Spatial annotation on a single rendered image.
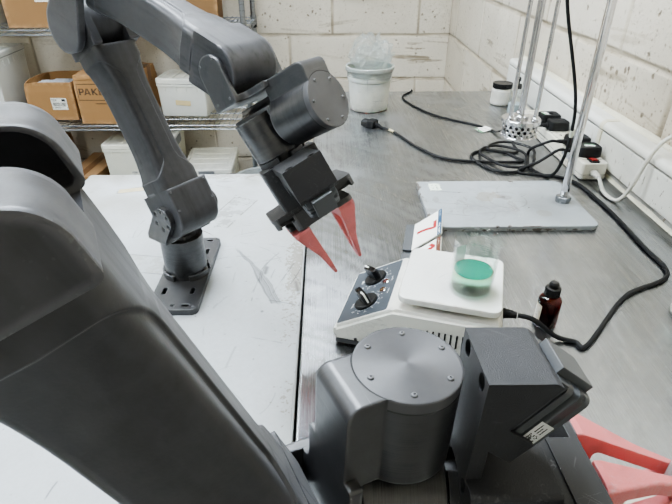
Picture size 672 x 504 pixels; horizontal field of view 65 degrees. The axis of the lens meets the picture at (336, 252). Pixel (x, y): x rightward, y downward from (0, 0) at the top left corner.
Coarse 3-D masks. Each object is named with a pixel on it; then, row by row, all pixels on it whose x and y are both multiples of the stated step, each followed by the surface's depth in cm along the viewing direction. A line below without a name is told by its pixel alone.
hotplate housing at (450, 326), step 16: (400, 272) 69; (400, 304) 63; (352, 320) 65; (368, 320) 64; (384, 320) 63; (400, 320) 62; (416, 320) 62; (432, 320) 61; (448, 320) 61; (464, 320) 60; (480, 320) 60; (496, 320) 60; (336, 336) 66; (352, 336) 66; (448, 336) 61
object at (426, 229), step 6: (432, 216) 91; (420, 222) 93; (426, 222) 91; (432, 222) 89; (420, 228) 91; (426, 228) 89; (432, 228) 87; (420, 234) 89; (426, 234) 87; (432, 234) 85; (420, 240) 87; (414, 246) 87
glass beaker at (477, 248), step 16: (464, 224) 61; (480, 224) 61; (464, 240) 62; (480, 240) 62; (496, 240) 60; (464, 256) 58; (480, 256) 57; (496, 256) 58; (464, 272) 59; (480, 272) 58; (464, 288) 60; (480, 288) 60
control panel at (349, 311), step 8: (392, 264) 73; (400, 264) 71; (392, 272) 70; (360, 280) 74; (392, 280) 68; (352, 288) 73; (368, 288) 70; (376, 288) 69; (392, 288) 66; (352, 296) 70; (384, 296) 66; (352, 304) 68; (376, 304) 65; (384, 304) 64; (344, 312) 68; (352, 312) 66; (360, 312) 65; (368, 312) 64; (344, 320) 66
